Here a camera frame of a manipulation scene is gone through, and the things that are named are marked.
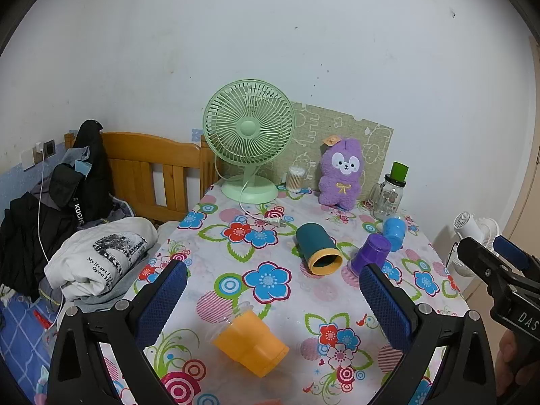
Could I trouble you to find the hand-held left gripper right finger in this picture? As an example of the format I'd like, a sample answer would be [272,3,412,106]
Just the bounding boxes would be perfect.
[358,263,497,405]

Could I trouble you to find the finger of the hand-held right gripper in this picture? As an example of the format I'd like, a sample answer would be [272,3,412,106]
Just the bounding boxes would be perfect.
[493,235,540,288]
[458,237,514,290]

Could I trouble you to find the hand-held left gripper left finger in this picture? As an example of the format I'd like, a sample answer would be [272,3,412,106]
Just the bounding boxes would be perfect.
[46,259,189,405]

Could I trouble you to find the orange plastic cup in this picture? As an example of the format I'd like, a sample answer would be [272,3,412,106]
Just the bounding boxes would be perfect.
[212,310,290,378]

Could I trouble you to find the purple plastic cup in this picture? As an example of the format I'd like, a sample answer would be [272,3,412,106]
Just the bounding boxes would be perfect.
[348,233,392,271]

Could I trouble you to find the clear plastic cup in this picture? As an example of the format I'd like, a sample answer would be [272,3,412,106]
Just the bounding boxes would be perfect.
[205,301,254,342]

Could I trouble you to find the blue plastic cup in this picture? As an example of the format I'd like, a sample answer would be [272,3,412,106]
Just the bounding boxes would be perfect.
[382,215,408,251]

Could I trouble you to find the teal cup with yellow rim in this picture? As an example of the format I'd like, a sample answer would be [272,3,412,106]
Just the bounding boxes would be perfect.
[294,221,342,276]

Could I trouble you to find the person's right hand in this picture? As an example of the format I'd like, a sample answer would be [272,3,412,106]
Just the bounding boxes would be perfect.
[494,332,524,395]

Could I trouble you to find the white standing fan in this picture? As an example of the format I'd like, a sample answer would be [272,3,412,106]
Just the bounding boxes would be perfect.
[447,211,503,279]

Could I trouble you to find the white printed sweatshirt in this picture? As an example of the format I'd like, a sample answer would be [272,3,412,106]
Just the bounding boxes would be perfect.
[44,217,159,302]

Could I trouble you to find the glass jar with green lid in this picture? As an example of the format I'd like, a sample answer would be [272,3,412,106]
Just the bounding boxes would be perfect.
[370,161,410,220]

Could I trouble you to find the floral tablecloth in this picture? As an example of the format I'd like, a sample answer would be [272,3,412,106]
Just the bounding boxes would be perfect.
[99,181,469,405]

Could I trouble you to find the purple plush toy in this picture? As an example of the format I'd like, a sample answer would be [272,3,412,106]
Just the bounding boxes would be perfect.
[317,136,367,212]

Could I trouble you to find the blue plaid bedsheet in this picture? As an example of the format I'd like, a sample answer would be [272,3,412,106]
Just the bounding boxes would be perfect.
[0,291,77,405]

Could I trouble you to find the wooden bed headboard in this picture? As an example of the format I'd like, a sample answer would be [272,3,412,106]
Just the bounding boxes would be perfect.
[64,132,220,224]

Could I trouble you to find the dark clothes pile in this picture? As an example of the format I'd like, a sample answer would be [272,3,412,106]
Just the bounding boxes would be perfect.
[0,192,79,302]

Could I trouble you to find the cotton swab jar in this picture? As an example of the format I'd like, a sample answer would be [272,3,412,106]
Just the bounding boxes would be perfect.
[287,166,307,193]

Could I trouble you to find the black jacket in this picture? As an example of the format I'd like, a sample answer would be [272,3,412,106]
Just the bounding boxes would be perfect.
[70,119,115,220]

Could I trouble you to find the olive printed foam mat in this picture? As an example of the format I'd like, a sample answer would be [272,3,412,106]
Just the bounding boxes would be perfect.
[270,102,395,203]

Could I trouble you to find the green desk fan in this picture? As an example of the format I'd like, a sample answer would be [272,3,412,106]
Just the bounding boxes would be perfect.
[203,79,296,203]

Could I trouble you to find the white fan cable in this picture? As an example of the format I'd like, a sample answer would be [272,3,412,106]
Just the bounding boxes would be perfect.
[238,173,296,231]

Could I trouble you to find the white charging cable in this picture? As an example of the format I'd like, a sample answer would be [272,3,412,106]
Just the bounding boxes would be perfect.
[37,152,68,330]

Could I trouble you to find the black bag with strap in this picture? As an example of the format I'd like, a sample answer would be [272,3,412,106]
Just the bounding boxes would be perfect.
[50,164,91,226]

